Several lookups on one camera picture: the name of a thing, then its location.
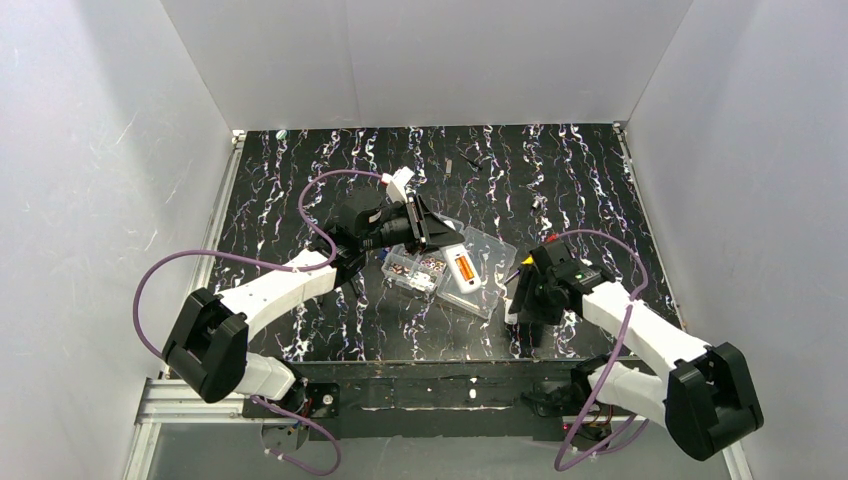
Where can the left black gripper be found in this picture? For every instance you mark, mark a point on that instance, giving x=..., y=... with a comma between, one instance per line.
x=419, y=223

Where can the clear plastic parts box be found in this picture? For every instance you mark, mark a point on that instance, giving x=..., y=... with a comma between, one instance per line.
x=429, y=274

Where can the yellow handled screwdriver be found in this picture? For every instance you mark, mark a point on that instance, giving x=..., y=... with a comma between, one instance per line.
x=524, y=265

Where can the orange battery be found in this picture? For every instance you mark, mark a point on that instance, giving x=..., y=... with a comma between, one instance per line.
x=471, y=265
x=464, y=268

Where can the white remote control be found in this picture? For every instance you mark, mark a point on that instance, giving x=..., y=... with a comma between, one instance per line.
x=450, y=253

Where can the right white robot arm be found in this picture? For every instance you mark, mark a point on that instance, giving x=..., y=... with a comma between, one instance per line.
x=702, y=394

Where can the aluminium frame rail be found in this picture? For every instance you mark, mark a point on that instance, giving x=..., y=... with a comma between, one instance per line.
x=166, y=401

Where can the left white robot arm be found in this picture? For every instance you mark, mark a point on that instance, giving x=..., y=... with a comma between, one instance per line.
x=208, y=344

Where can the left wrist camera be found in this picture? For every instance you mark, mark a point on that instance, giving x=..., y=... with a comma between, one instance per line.
x=396, y=184

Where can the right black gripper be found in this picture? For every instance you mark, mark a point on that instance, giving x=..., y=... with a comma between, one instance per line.
x=525, y=299

